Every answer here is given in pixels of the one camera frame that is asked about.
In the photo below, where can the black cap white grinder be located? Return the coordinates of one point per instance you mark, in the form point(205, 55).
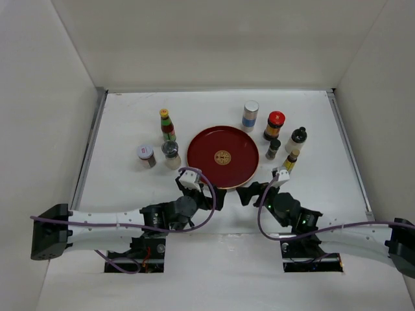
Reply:
point(172, 157)

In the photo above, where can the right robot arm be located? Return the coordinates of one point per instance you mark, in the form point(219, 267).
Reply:
point(391, 243)

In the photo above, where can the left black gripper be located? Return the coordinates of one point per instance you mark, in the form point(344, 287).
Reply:
point(207, 202)

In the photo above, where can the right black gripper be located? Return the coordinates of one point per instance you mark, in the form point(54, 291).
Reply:
point(255, 188)

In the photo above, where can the white lid dark spice jar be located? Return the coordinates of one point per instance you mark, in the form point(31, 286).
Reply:
point(145, 153)

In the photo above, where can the red round tray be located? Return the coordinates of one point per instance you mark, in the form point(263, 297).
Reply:
point(227, 156)

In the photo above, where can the red lid sauce jar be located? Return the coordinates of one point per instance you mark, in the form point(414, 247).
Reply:
point(275, 121)

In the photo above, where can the silver lid blue label jar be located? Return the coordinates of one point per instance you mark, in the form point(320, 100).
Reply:
point(249, 117)

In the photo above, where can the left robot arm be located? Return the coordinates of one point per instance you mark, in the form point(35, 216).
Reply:
point(60, 229)

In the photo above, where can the small black pepper shaker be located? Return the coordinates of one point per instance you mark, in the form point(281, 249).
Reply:
point(273, 149)

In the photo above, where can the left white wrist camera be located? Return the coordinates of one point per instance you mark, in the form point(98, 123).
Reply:
point(190, 179)

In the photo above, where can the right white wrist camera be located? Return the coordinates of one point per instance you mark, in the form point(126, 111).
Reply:
point(280, 176)

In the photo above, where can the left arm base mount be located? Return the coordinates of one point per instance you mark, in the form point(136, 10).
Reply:
point(144, 255)

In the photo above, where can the black cap white bottle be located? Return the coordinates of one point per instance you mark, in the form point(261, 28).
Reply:
point(296, 140)

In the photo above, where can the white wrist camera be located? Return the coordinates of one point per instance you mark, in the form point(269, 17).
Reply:
point(280, 176)
point(190, 179)

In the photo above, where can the green label sauce bottle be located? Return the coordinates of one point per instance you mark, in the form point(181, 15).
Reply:
point(167, 126)

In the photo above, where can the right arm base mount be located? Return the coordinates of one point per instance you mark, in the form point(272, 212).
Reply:
point(300, 256)

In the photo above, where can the small yellow label bottle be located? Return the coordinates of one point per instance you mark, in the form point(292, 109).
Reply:
point(291, 160)

